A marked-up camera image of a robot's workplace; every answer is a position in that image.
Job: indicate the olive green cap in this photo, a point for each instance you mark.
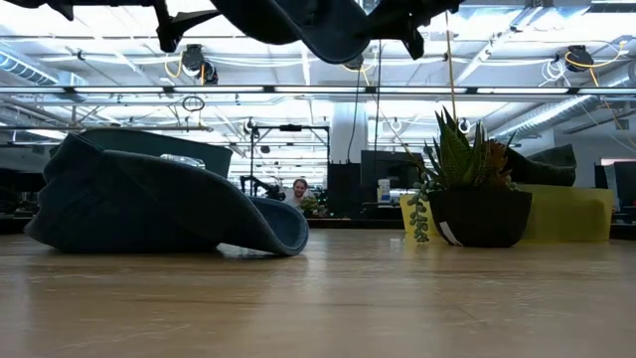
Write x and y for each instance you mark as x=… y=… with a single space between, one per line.
x=559 y=156
x=522 y=174

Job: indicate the white building column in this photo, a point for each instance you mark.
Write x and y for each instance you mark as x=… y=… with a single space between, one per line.
x=343 y=134

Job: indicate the person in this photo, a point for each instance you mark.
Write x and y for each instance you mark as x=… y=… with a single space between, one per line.
x=299 y=191

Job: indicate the yellow plastic bin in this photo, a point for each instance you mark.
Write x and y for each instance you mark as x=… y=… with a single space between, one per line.
x=566 y=214

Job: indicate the black computer monitor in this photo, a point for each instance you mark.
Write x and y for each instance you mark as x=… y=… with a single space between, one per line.
x=626 y=184
x=392 y=169
x=602 y=179
x=20 y=184

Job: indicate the black table frame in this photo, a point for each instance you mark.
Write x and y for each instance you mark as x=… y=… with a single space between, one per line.
x=348 y=224

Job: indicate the blue denim cap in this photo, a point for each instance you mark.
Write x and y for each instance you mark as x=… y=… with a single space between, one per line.
x=323 y=35
x=149 y=209

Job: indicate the small green plant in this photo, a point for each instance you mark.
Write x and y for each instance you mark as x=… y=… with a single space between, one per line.
x=310 y=205

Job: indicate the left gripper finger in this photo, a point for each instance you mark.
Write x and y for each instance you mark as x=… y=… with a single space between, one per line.
x=196 y=16

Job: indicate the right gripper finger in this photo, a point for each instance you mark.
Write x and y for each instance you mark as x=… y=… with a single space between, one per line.
x=392 y=15

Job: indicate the blue plastic bin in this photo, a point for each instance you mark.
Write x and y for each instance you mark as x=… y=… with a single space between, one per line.
x=218 y=159

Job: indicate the black cabinet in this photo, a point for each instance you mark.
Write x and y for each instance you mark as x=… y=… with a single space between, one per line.
x=343 y=184

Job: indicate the succulent plant in black pot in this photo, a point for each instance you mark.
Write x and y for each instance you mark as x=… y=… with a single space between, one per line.
x=479 y=219

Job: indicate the black gantry frame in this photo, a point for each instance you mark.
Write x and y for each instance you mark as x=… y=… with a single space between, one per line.
x=290 y=127

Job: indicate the white bottle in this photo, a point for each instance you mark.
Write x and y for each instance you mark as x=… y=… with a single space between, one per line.
x=383 y=191

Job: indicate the black background robot arm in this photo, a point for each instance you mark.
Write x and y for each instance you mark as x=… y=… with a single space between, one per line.
x=268 y=189

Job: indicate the silver ventilation duct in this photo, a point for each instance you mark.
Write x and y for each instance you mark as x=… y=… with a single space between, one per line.
x=556 y=113

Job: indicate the long ceiling light bar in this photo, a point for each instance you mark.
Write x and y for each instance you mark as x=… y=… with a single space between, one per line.
x=318 y=90

